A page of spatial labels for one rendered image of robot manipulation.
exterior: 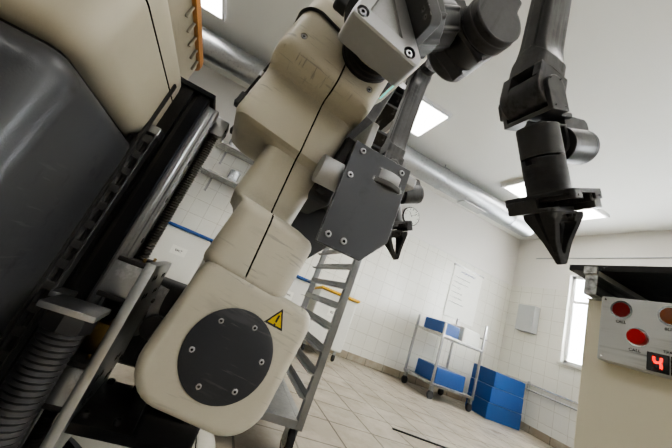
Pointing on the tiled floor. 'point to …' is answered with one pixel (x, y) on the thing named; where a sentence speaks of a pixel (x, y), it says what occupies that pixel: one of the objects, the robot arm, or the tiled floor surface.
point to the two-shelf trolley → (446, 364)
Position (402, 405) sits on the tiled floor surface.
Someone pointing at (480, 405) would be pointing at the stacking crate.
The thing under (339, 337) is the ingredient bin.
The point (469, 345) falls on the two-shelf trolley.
